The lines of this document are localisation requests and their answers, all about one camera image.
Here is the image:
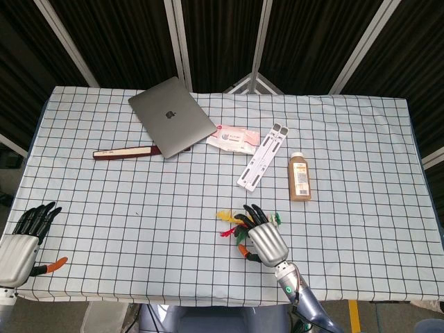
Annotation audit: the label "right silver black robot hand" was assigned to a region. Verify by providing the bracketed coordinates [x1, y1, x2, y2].
[233, 204, 290, 268]

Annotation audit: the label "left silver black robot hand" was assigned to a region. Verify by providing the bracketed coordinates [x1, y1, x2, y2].
[0, 201, 69, 289]

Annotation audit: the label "colourful small toy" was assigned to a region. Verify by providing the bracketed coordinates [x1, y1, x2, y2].
[215, 209, 281, 241]

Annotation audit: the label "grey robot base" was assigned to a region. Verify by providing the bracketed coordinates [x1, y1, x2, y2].
[138, 303, 292, 333]

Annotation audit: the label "white folding laptop stand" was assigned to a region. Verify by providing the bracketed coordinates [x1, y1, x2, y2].
[237, 123, 290, 191]

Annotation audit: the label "brown drink bottle white cap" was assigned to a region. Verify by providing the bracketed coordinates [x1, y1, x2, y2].
[287, 151, 312, 203]

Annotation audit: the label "white blue checked tablecloth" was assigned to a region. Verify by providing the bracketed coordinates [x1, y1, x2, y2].
[0, 85, 444, 309]

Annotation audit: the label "pink white wet wipes pack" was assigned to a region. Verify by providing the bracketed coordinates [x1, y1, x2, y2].
[205, 124, 260, 155]

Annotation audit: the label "grey closed laptop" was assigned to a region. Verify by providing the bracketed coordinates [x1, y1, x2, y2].
[128, 76, 218, 160]

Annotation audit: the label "black folding screen panels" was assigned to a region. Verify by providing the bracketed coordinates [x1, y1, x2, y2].
[0, 0, 444, 171]

